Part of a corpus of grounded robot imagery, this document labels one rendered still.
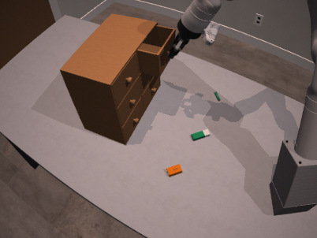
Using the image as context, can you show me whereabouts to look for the brown wooden chest of drawers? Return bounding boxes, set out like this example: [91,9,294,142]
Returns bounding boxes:
[60,14,158,145]

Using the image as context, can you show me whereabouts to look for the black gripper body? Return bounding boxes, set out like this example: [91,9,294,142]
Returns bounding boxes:
[176,19,202,46]

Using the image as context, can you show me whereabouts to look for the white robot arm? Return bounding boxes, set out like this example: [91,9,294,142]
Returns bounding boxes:
[181,0,317,160]

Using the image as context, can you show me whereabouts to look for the green rectangular block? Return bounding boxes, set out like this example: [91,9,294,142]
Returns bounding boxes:
[191,129,210,141]

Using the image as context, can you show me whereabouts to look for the dark brown drawer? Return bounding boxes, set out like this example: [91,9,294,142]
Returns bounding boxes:
[117,77,141,126]
[143,76,160,111]
[122,97,144,143]
[140,73,153,93]
[137,25,176,77]
[111,53,139,106]

